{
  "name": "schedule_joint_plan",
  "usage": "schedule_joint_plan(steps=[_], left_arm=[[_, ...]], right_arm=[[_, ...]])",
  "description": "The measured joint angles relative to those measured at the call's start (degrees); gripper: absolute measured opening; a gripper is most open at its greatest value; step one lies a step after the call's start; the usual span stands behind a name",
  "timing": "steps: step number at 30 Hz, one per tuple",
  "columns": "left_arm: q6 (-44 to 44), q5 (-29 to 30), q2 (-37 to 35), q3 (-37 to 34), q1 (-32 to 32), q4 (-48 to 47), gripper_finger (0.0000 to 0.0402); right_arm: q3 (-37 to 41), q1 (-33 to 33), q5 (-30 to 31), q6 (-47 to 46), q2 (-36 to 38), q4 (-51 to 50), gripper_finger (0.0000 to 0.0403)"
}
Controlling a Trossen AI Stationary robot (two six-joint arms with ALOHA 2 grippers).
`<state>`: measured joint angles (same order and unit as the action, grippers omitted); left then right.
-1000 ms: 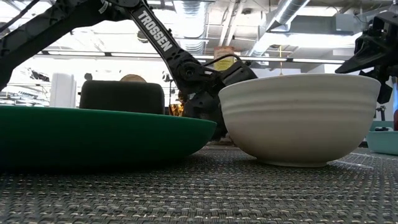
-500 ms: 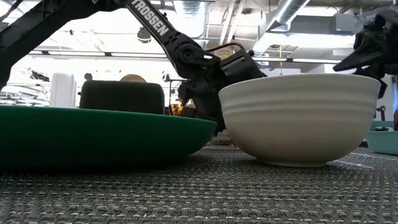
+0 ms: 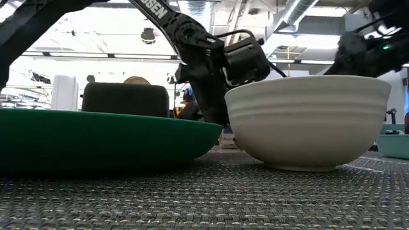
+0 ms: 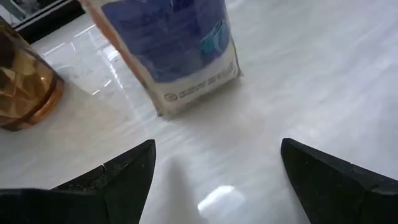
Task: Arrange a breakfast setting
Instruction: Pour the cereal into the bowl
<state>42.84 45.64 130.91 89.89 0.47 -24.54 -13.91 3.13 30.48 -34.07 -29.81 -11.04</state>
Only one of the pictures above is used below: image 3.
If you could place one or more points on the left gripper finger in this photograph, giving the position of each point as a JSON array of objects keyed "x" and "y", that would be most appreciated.
[{"x": 214, "y": 110}]

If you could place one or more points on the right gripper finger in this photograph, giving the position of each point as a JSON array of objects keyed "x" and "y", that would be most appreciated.
[{"x": 337, "y": 65}]

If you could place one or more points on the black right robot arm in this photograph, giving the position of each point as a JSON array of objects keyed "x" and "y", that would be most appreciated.
[{"x": 393, "y": 12}]

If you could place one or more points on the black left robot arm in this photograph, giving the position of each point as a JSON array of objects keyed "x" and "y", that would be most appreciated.
[{"x": 153, "y": 9}]

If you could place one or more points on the ceiling light strip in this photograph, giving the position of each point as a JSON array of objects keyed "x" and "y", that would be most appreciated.
[
  {"x": 96, "y": 55},
  {"x": 316, "y": 61}
]

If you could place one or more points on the person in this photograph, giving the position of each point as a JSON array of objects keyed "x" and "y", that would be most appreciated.
[{"x": 190, "y": 105}]

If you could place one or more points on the amber patterned cup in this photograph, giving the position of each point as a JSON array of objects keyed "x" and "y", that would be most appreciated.
[{"x": 177, "y": 113}]

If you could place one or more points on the black ceiling dome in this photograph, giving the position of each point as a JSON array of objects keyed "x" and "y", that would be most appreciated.
[{"x": 148, "y": 35}]

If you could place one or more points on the black tripod stand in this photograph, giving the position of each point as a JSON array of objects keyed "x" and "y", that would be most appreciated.
[{"x": 391, "y": 115}]

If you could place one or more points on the toast slice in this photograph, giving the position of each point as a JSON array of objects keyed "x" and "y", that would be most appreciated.
[{"x": 136, "y": 80}]

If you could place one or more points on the white ribbed bowl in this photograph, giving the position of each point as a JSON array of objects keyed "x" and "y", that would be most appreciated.
[{"x": 306, "y": 124}]

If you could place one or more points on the grey woven placemat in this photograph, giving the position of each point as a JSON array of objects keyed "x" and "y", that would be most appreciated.
[{"x": 204, "y": 199}]

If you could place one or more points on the teal tray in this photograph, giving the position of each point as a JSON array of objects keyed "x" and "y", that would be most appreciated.
[{"x": 393, "y": 145}]

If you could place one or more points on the green plate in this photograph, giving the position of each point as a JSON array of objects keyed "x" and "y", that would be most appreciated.
[{"x": 96, "y": 140}]

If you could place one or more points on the white cylindrical container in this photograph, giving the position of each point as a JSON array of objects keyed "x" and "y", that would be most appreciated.
[{"x": 64, "y": 92}]

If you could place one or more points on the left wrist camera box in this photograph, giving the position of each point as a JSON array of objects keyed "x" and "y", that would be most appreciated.
[{"x": 247, "y": 62}]

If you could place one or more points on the ribbed silver duct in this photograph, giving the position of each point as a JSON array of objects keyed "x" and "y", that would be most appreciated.
[{"x": 196, "y": 7}]

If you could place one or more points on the silver ventilation duct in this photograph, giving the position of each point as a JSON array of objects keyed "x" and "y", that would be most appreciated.
[{"x": 295, "y": 14}]

